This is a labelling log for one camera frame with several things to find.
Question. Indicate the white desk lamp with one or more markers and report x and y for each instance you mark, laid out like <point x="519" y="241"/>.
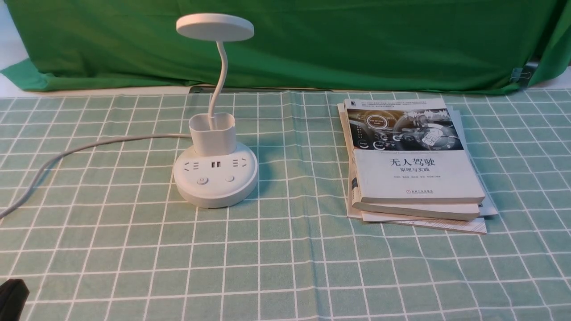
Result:
<point x="217" y="171"/>

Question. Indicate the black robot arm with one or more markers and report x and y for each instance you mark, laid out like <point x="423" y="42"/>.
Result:
<point x="13" y="296"/>

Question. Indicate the top white book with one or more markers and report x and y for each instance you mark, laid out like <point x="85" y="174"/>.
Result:
<point x="415" y="174"/>

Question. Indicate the white book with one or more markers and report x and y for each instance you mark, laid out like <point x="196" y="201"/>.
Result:
<point x="415" y="174"/>
<point x="419" y="209"/>

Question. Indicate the bottom thin booklet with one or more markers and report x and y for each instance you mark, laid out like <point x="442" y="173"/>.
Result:
<point x="475" y="226"/>

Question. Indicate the green checked tablecloth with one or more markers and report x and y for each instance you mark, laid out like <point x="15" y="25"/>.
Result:
<point x="108" y="237"/>

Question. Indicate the metal binder clip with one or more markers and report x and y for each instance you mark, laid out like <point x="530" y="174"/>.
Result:
<point x="523" y="75"/>

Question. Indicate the green backdrop cloth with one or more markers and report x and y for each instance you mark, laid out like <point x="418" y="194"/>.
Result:
<point x="463" y="46"/>

